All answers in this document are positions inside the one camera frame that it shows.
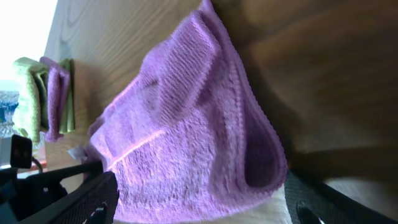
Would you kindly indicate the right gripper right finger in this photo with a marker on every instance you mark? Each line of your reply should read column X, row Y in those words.
column 310, row 200

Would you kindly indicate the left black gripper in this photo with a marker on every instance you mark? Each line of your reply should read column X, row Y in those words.
column 21, row 198

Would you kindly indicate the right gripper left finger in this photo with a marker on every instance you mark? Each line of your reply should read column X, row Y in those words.
column 93, row 202

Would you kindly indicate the purple microfiber cloth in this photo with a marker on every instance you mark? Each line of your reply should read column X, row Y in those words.
column 186, row 139

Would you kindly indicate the folded green cloth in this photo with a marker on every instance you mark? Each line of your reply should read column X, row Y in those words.
column 30, row 116

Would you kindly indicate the folded purple cloth in stack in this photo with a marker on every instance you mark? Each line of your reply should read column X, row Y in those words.
column 58, row 91

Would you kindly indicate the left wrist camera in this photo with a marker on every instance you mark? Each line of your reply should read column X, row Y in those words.
column 16, row 152

